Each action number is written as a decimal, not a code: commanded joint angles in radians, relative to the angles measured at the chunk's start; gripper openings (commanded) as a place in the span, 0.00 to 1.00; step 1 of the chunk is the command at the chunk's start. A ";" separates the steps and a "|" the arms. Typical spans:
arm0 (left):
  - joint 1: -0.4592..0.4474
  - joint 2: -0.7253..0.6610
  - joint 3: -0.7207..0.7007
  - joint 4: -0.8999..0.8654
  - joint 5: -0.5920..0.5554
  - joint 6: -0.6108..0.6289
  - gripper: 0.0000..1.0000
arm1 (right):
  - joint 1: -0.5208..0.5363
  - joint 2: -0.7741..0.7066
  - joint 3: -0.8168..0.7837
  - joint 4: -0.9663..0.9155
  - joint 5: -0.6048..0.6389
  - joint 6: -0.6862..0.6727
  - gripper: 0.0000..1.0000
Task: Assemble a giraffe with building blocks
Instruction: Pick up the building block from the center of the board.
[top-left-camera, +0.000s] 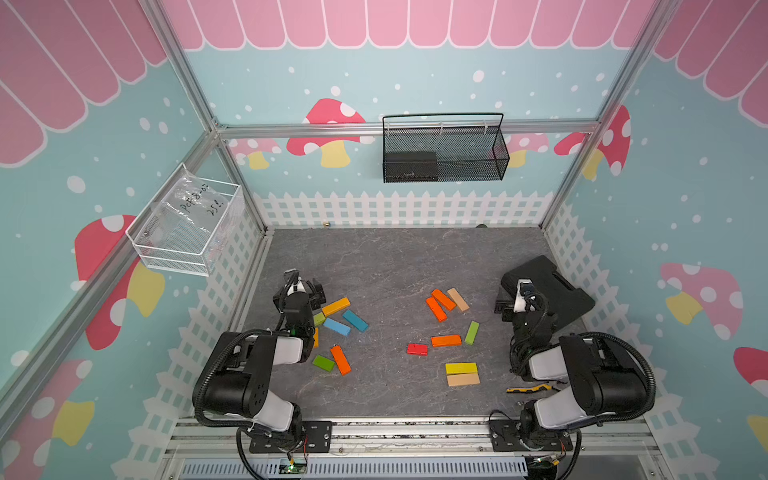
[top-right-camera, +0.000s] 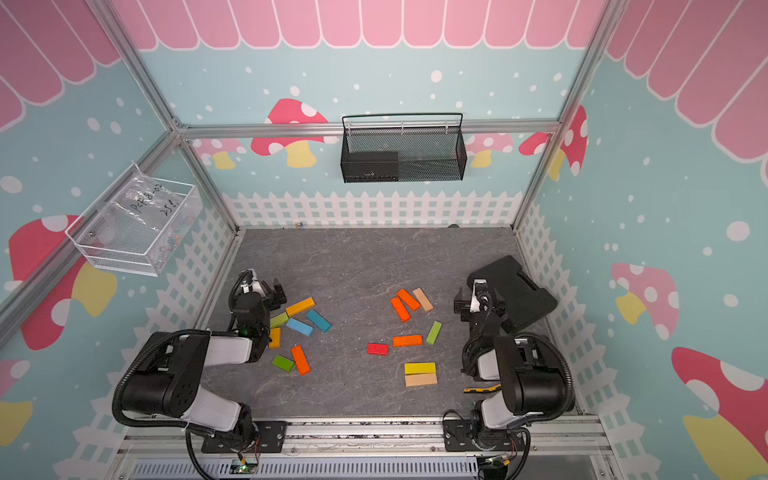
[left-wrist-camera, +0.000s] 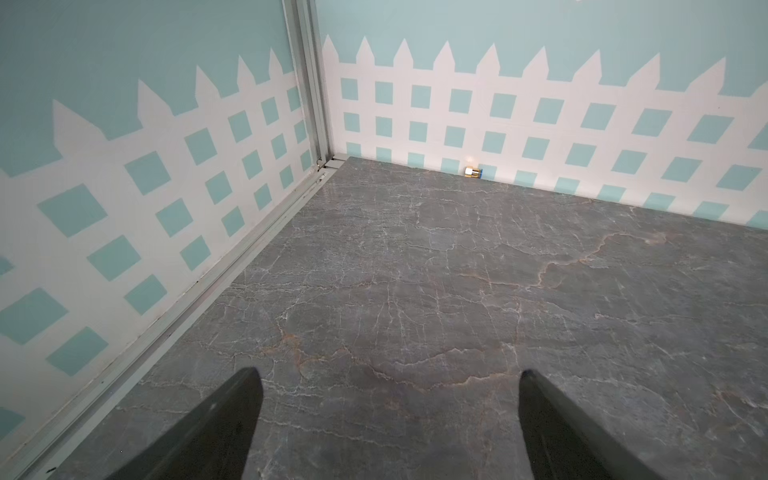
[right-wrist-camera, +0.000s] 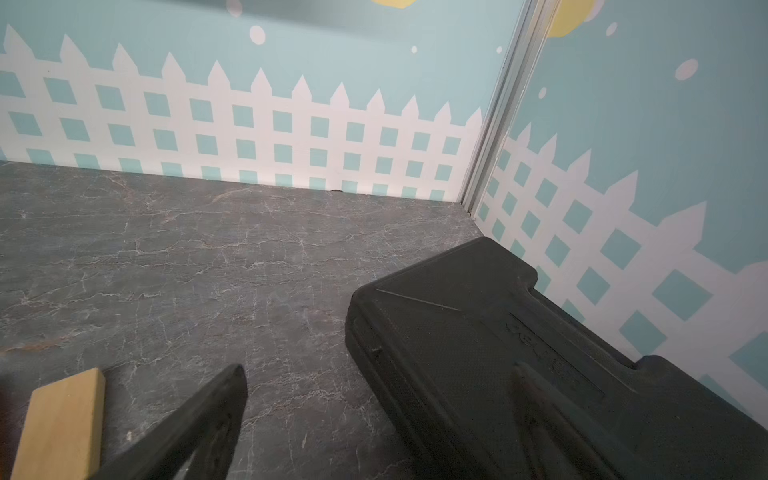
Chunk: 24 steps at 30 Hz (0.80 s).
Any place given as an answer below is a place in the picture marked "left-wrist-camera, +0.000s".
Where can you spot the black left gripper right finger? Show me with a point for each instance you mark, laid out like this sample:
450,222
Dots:
563,442

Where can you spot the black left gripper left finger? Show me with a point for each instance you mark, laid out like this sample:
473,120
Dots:
210,442

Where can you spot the small brass fitting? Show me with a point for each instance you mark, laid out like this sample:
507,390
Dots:
473,172

